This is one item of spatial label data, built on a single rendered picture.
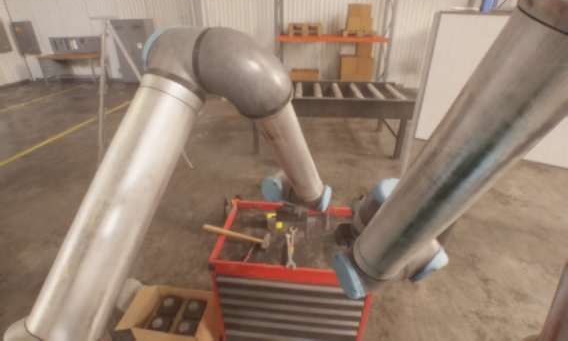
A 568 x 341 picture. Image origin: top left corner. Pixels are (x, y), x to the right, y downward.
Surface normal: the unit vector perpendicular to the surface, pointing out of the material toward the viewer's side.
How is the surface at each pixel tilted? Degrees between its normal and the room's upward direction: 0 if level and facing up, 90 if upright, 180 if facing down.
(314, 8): 90
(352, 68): 90
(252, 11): 90
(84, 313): 75
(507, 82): 93
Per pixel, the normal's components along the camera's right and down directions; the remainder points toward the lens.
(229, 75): -0.02, 0.45
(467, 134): -0.88, 0.26
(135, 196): 0.68, 0.08
